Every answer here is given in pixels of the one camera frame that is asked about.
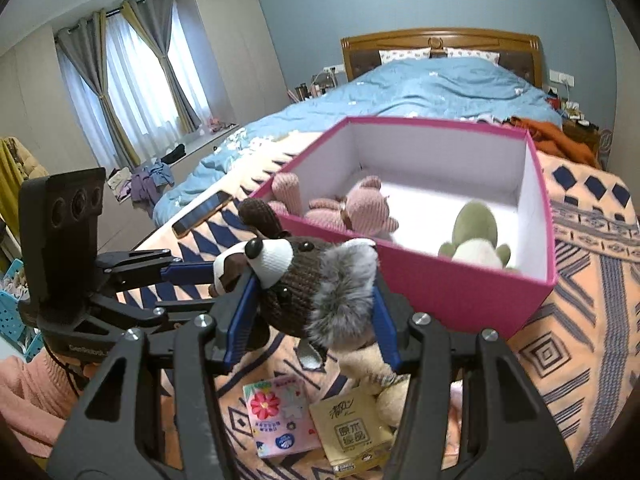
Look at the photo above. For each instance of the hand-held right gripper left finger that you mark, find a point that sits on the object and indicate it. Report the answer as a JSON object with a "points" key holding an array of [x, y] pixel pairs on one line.
{"points": [[244, 315]]}

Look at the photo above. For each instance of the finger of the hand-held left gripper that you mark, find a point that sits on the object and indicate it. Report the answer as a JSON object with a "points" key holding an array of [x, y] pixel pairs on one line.
{"points": [[165, 312], [190, 274]]}

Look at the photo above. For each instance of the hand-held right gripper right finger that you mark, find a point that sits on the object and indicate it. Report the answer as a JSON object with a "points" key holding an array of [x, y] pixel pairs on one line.
{"points": [[384, 325]]}

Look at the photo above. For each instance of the beige plush toy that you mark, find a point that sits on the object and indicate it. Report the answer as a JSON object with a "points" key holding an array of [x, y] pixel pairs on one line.
{"points": [[365, 362]]}

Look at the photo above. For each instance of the brown knitted plush toy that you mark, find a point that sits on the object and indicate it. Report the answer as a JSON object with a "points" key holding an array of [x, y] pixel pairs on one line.
{"points": [[300, 285]]}

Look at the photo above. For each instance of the pink cardboard box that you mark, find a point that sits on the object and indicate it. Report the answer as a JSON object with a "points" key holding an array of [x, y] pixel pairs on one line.
{"points": [[450, 300]]}

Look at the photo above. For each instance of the pink floral tissue packet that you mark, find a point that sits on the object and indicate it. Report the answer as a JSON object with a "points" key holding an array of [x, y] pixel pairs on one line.
{"points": [[280, 415]]}

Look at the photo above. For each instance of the pale yellow tissue packet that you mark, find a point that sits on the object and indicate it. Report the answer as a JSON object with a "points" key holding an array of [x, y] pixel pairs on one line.
{"points": [[350, 435]]}

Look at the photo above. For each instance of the person's left forearm pink sleeve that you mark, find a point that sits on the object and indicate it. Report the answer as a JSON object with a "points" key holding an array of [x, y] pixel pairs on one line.
{"points": [[35, 390]]}

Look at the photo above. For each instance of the smartphone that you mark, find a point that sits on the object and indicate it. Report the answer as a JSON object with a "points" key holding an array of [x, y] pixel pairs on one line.
{"points": [[202, 214]]}

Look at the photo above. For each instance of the blue plastic basket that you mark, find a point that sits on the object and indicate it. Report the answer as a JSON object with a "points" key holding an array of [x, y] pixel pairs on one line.
{"points": [[12, 310]]}

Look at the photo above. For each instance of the yellow cloth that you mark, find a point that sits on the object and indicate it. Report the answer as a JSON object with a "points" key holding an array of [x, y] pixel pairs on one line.
{"points": [[10, 180]]}

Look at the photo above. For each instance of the pile of clothes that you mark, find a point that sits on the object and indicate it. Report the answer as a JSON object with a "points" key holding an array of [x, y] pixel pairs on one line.
{"points": [[145, 182]]}

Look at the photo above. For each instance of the pink knitted bear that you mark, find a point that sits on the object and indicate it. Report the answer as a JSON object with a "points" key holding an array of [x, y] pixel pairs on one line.
{"points": [[365, 207]]}

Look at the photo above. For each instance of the black cloth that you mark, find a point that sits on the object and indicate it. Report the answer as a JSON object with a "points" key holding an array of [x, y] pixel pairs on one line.
{"points": [[172, 154]]}

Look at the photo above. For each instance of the green plush toy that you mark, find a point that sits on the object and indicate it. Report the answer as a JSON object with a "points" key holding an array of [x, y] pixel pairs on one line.
{"points": [[475, 230]]}

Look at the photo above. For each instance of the grey curtain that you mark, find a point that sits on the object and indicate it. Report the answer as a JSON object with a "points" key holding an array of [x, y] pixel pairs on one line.
{"points": [[85, 85], [182, 75]]}

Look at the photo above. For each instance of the white sheer curtain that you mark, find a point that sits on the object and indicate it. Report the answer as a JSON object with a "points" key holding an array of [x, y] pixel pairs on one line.
{"points": [[135, 90]]}

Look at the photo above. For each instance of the orange patterned blanket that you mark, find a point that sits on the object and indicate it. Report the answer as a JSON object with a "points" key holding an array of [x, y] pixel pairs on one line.
{"points": [[585, 285]]}

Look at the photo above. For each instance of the toiletries clutter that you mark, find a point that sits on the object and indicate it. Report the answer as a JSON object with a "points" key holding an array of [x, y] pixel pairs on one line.
{"points": [[312, 89]]}

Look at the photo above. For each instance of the blue duvet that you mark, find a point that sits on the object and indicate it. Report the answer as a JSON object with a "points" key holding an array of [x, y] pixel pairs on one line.
{"points": [[425, 85]]}

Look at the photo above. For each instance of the orange cloth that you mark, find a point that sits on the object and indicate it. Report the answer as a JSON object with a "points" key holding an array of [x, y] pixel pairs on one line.
{"points": [[555, 142]]}

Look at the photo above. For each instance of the wooden bed headboard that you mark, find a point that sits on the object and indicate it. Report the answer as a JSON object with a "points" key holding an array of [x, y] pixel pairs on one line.
{"points": [[360, 57]]}

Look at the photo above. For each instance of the white floral pillow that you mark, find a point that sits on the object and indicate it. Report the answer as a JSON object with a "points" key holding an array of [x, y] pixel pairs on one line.
{"points": [[402, 56], [472, 55]]}

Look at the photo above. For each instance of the wooden nightstand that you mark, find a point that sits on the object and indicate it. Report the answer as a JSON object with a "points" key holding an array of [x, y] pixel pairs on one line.
{"points": [[582, 137]]}

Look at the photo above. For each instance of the round patterned disc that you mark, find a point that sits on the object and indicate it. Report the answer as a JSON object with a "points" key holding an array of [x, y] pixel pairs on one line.
{"points": [[606, 147]]}

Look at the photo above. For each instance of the nightstand clutter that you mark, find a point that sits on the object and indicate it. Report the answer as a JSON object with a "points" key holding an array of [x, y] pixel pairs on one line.
{"points": [[565, 105]]}

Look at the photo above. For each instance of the white wall socket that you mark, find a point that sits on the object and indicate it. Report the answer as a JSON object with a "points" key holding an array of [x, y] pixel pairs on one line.
{"points": [[561, 78]]}

